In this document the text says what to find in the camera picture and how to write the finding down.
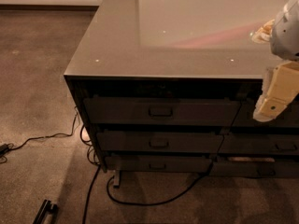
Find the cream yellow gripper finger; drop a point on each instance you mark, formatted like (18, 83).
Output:
(280, 87)

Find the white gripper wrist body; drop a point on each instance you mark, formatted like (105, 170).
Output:
(286, 32)

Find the drawer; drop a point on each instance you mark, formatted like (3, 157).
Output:
(159, 142)
(158, 164)
(260, 144)
(289, 118)
(150, 111)
(264, 168)

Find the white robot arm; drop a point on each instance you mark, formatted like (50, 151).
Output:
(284, 41)

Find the dark drawer cabinet glass top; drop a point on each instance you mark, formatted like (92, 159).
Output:
(174, 49)

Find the black power adapter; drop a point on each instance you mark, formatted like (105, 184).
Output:
(4, 148)

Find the black metal bracket on floor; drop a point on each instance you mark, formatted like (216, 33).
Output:
(46, 208)

